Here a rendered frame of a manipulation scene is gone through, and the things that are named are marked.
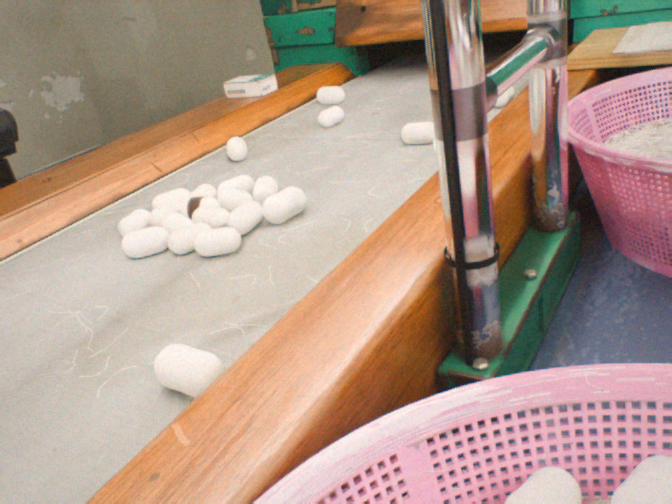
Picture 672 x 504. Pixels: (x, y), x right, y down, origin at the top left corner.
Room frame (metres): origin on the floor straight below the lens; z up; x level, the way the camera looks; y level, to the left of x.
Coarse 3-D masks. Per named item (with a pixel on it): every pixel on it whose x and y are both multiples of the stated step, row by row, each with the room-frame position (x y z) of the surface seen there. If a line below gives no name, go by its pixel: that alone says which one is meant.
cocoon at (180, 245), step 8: (192, 224) 0.40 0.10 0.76; (200, 224) 0.39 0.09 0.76; (176, 232) 0.39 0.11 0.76; (184, 232) 0.39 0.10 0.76; (192, 232) 0.39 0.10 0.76; (168, 240) 0.39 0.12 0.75; (176, 240) 0.38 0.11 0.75; (184, 240) 0.38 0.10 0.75; (192, 240) 0.39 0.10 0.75; (176, 248) 0.38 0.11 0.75; (184, 248) 0.38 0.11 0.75; (192, 248) 0.39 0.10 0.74
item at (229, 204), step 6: (222, 192) 0.45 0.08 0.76; (228, 192) 0.45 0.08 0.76; (234, 192) 0.45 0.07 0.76; (240, 192) 0.45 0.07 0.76; (246, 192) 0.45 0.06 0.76; (222, 198) 0.45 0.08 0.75; (228, 198) 0.45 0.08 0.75; (234, 198) 0.44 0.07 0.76; (240, 198) 0.44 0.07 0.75; (246, 198) 0.44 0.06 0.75; (252, 198) 0.45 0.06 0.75; (222, 204) 0.45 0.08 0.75; (228, 204) 0.44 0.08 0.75; (234, 204) 0.44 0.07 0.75; (240, 204) 0.44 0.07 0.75; (228, 210) 0.45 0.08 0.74
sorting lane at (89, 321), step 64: (320, 128) 0.66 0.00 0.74; (384, 128) 0.61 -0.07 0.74; (320, 192) 0.46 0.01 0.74; (384, 192) 0.43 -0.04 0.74; (64, 256) 0.43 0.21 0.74; (128, 256) 0.40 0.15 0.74; (192, 256) 0.38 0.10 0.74; (256, 256) 0.36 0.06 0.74; (320, 256) 0.34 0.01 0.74; (0, 320) 0.34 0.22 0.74; (64, 320) 0.33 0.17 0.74; (128, 320) 0.31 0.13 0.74; (192, 320) 0.30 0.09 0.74; (256, 320) 0.28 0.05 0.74; (0, 384) 0.27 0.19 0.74; (64, 384) 0.26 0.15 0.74; (128, 384) 0.25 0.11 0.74; (0, 448) 0.22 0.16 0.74; (64, 448) 0.21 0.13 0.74; (128, 448) 0.20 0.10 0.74
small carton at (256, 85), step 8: (232, 80) 0.81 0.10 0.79; (240, 80) 0.80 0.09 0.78; (248, 80) 0.79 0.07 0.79; (256, 80) 0.78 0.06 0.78; (264, 80) 0.78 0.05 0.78; (272, 80) 0.80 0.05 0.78; (224, 88) 0.81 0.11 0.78; (232, 88) 0.80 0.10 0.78; (240, 88) 0.79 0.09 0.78; (248, 88) 0.79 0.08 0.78; (256, 88) 0.78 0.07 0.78; (264, 88) 0.78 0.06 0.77; (272, 88) 0.79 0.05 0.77; (232, 96) 0.80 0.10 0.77; (240, 96) 0.80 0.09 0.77; (248, 96) 0.79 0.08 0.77; (256, 96) 0.78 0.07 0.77
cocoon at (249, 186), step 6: (228, 180) 0.48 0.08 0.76; (234, 180) 0.48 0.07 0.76; (240, 180) 0.48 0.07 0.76; (246, 180) 0.48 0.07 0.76; (252, 180) 0.48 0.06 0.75; (222, 186) 0.47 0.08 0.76; (228, 186) 0.47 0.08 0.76; (234, 186) 0.47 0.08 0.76; (240, 186) 0.47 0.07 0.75; (246, 186) 0.48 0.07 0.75; (252, 186) 0.48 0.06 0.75; (252, 192) 0.48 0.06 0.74
